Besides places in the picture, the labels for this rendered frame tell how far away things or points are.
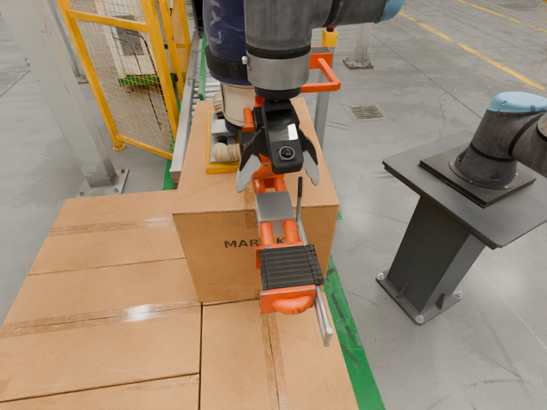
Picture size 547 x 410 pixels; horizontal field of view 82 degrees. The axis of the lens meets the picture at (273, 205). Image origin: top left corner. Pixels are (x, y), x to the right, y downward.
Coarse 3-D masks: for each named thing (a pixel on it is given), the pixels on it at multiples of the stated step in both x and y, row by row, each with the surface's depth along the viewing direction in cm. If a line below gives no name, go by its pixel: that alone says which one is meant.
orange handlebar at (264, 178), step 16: (320, 64) 107; (336, 80) 96; (256, 176) 61; (272, 176) 61; (256, 192) 58; (288, 224) 52; (272, 240) 50; (288, 240) 50; (272, 304) 43; (288, 304) 42; (304, 304) 42
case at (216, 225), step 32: (192, 128) 103; (192, 160) 89; (320, 160) 89; (192, 192) 79; (224, 192) 79; (320, 192) 79; (192, 224) 77; (224, 224) 78; (320, 224) 80; (192, 256) 85; (224, 256) 86; (320, 256) 89; (224, 288) 97; (256, 288) 98
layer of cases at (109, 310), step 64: (64, 256) 115; (128, 256) 115; (64, 320) 97; (128, 320) 97; (192, 320) 97; (256, 320) 97; (0, 384) 84; (64, 384) 84; (128, 384) 84; (192, 384) 84; (256, 384) 84; (320, 384) 84
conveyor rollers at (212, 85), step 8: (200, 40) 306; (200, 48) 286; (200, 56) 273; (208, 72) 248; (208, 80) 235; (216, 80) 236; (208, 88) 222; (216, 88) 223; (208, 96) 216; (192, 112) 195; (192, 120) 188
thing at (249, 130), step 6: (246, 126) 72; (252, 126) 72; (240, 132) 71; (246, 132) 72; (252, 132) 72; (240, 138) 69; (246, 138) 70; (240, 144) 67; (240, 150) 68; (264, 156) 68
